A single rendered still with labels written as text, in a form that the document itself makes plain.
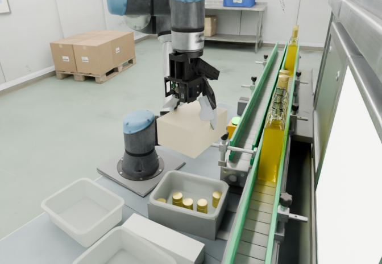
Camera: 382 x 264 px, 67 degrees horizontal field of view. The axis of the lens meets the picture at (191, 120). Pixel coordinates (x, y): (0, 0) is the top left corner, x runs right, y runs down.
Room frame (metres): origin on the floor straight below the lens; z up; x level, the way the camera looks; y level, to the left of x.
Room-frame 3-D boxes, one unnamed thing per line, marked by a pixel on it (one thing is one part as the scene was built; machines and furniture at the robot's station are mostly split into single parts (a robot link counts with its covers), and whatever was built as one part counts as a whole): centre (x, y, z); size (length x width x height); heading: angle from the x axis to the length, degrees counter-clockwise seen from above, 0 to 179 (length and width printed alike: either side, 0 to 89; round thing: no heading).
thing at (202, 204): (0.70, -0.04, 0.79); 0.04 x 0.04 x 0.04
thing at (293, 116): (1.01, -0.43, 0.94); 0.07 x 0.04 x 0.13; 70
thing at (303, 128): (1.45, -0.62, 0.84); 0.95 x 0.09 x 0.11; 160
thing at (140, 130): (0.95, 0.19, 0.93); 0.13 x 0.12 x 0.14; 98
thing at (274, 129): (0.74, -0.25, 0.99); 0.06 x 0.06 x 0.21; 70
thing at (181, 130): (0.69, -0.01, 1.09); 0.16 x 0.12 x 0.07; 144
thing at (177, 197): (0.73, 0.04, 0.79); 0.04 x 0.04 x 0.04
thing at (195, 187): (0.72, 0.00, 0.80); 0.22 x 0.17 x 0.09; 70
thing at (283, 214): (0.50, -0.24, 0.94); 0.07 x 0.04 x 0.13; 70
